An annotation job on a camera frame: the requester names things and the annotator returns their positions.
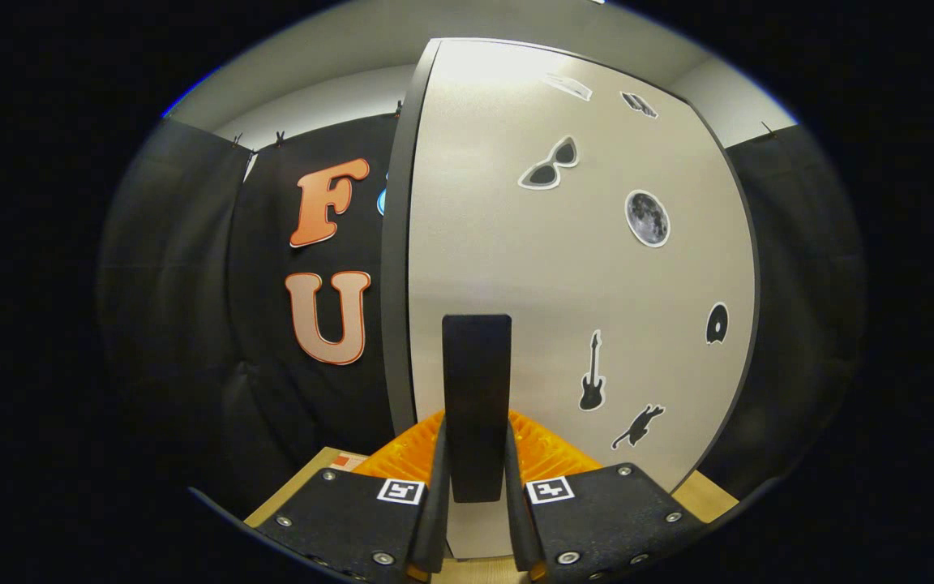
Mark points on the black backdrop cloth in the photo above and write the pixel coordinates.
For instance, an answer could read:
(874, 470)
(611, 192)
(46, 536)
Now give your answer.
(191, 324)

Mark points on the white shoe cabinet door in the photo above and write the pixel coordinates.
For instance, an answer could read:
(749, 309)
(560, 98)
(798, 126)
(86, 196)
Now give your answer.
(516, 243)

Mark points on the stack of books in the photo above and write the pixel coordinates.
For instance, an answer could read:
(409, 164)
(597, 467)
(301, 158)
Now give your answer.
(347, 461)

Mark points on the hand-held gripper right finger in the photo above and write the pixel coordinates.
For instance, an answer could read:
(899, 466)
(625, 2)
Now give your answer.
(518, 519)

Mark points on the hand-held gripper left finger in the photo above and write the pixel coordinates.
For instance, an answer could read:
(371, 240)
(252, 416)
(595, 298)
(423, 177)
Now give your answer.
(433, 519)

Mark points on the dark grey shoe cabinet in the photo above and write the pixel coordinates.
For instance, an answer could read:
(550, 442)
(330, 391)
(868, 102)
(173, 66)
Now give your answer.
(396, 284)

